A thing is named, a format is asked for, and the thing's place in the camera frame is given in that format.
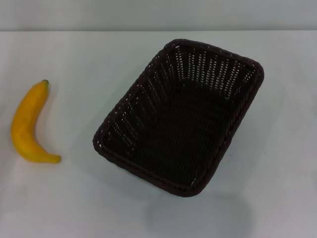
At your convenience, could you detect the dark brown woven basket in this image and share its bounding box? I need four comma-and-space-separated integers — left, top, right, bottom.
92, 38, 265, 199

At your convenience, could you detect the yellow banana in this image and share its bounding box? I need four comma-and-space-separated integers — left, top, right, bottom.
10, 79, 62, 164

